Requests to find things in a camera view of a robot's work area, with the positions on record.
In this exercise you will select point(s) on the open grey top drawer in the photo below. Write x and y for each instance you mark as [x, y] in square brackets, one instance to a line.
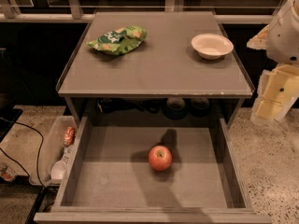
[109, 180]

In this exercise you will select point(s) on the green snack bag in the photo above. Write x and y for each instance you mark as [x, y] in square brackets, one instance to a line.
[120, 41]

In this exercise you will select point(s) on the white bowl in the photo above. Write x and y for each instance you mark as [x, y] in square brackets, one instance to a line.
[212, 47]

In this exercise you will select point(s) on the orange snack packet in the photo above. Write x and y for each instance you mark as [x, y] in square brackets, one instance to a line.
[69, 136]

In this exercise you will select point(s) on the small plastic cup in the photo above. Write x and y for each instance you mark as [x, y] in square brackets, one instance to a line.
[6, 172]

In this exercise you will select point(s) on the dark round can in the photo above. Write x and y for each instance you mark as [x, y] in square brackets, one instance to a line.
[175, 108]
[199, 107]

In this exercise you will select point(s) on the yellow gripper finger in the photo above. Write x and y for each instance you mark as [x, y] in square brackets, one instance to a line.
[259, 41]
[277, 91]

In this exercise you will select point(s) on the metal railing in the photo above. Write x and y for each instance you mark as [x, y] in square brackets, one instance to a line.
[226, 11]

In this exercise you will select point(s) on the white spoon in bin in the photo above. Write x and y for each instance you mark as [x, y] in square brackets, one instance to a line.
[59, 168]

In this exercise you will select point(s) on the grey cabinet with counter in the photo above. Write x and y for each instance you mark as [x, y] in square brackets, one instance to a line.
[165, 65]

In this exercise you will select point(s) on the red apple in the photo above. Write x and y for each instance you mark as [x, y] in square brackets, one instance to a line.
[160, 158]

